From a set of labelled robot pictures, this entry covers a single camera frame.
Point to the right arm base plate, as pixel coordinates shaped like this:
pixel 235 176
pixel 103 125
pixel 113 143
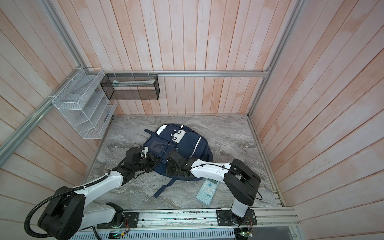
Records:
pixel 227 218

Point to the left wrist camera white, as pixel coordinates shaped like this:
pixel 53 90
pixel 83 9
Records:
pixel 144 151

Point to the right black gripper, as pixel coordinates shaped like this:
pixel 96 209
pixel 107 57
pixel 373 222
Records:
pixel 168 168

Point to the light blue calculator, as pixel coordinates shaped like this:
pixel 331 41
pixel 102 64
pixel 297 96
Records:
pixel 207 191

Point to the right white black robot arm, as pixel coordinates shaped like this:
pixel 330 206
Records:
pixel 242 182

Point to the aluminium front rail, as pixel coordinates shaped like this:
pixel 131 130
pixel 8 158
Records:
pixel 201 224

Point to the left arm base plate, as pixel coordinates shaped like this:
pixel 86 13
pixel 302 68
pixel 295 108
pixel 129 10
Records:
pixel 128 221

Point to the white wire mesh shelf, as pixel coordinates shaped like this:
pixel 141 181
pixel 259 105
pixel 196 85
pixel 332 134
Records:
pixel 84 104

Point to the navy blue student backpack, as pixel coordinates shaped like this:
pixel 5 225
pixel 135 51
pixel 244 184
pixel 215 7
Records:
pixel 187 142

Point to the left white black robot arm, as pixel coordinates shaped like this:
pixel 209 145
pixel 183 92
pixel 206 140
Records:
pixel 65 214

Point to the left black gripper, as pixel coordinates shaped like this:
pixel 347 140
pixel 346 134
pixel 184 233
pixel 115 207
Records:
pixel 153 162

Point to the black mesh wall basket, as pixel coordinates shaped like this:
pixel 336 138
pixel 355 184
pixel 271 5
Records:
pixel 131 87

